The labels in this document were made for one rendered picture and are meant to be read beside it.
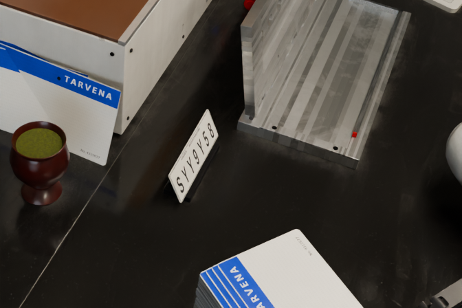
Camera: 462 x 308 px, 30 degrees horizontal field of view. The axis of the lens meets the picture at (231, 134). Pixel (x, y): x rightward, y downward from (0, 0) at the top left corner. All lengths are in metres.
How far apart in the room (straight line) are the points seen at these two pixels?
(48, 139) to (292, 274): 0.40
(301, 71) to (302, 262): 0.49
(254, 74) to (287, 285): 0.38
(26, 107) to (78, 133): 0.09
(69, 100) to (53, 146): 0.12
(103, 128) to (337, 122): 0.40
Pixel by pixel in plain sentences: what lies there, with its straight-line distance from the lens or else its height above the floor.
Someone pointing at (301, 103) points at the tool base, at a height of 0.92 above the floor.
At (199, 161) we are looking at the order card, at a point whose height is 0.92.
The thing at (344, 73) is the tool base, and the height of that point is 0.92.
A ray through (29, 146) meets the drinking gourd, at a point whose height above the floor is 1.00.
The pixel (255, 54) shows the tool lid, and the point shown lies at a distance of 1.34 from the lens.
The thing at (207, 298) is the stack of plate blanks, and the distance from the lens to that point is 1.11.
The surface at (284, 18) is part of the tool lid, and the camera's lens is 1.52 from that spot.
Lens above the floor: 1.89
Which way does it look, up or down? 44 degrees down
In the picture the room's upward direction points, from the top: 9 degrees clockwise
